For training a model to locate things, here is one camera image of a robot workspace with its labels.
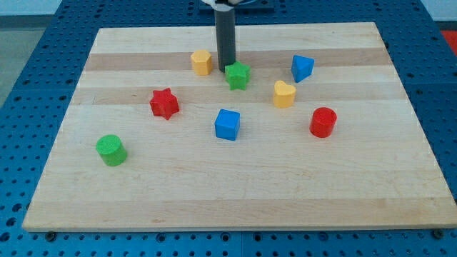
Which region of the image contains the yellow hexagon block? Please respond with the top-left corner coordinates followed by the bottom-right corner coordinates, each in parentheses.
top-left (191, 49), bottom-right (213, 76)

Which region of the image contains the red star block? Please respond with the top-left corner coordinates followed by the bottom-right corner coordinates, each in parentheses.
top-left (149, 88), bottom-right (180, 120)

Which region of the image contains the green star block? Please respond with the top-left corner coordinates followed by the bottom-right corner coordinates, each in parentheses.
top-left (225, 61), bottom-right (251, 91)

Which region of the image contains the yellow heart block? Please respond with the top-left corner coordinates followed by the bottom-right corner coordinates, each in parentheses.
top-left (273, 81), bottom-right (296, 109)

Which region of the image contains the blue triangle block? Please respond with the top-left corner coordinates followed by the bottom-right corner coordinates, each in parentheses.
top-left (291, 55), bottom-right (315, 83)

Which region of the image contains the green cylinder block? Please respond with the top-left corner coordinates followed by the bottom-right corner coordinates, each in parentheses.
top-left (96, 134), bottom-right (128, 166)

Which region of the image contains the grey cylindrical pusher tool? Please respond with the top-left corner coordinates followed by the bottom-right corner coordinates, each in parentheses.
top-left (214, 4), bottom-right (236, 72)

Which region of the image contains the wooden board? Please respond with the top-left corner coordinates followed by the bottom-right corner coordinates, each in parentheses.
top-left (23, 22), bottom-right (456, 232)

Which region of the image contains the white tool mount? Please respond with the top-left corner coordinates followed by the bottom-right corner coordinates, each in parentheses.
top-left (202, 0), bottom-right (243, 11)

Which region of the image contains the blue cube block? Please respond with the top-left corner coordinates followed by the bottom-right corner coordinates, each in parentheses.
top-left (214, 109), bottom-right (241, 141)

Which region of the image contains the red cylinder block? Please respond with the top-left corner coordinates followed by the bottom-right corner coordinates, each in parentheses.
top-left (309, 107), bottom-right (338, 138)

